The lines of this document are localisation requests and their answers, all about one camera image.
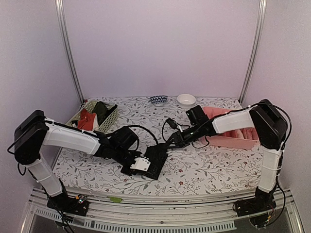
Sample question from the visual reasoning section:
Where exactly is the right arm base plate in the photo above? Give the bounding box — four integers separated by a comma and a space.
232, 198, 276, 216

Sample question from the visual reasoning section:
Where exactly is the pink divided organizer tray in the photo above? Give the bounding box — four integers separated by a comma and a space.
203, 106, 259, 150

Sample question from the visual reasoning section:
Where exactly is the rolled beige cloth in tray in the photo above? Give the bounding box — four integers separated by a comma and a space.
236, 128, 257, 140

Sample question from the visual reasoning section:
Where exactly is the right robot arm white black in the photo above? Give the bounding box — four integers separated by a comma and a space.
164, 99, 292, 212

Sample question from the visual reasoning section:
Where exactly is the left aluminium frame post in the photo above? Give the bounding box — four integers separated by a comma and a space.
55, 0, 85, 103

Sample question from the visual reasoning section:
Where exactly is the aluminium frame post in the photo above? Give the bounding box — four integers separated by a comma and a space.
55, 0, 85, 103
239, 0, 267, 104

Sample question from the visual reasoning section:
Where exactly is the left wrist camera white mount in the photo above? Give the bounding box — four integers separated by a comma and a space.
130, 157, 151, 171

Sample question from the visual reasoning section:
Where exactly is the beige perforated plastic basket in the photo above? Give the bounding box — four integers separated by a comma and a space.
66, 100, 119, 133

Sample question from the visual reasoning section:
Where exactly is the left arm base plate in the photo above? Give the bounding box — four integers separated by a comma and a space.
47, 194, 90, 216

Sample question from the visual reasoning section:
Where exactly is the red cloth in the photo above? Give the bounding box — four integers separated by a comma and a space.
77, 108, 99, 131

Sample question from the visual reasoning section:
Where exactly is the black striped underwear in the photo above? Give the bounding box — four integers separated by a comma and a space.
138, 143, 168, 180

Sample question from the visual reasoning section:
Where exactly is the dark green cloth in basket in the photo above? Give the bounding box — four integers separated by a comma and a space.
93, 101, 108, 119

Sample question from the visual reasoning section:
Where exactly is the green tape piece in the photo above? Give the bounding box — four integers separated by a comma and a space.
109, 197, 122, 203

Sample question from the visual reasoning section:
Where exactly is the right aluminium frame post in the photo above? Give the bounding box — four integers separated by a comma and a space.
239, 0, 267, 104

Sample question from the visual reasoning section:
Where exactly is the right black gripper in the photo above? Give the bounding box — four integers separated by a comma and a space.
162, 124, 201, 150

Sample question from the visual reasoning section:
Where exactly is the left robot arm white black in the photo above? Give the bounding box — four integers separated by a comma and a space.
7, 110, 161, 211

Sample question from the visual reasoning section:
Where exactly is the small white bowl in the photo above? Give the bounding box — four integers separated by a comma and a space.
177, 94, 196, 108

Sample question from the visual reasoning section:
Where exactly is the blue white zigzag bowl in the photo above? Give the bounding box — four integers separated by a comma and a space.
149, 95, 168, 106

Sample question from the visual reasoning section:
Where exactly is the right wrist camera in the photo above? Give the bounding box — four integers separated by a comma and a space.
166, 118, 183, 132

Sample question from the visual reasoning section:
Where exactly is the front aluminium rail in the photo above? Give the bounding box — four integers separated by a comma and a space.
20, 188, 304, 233

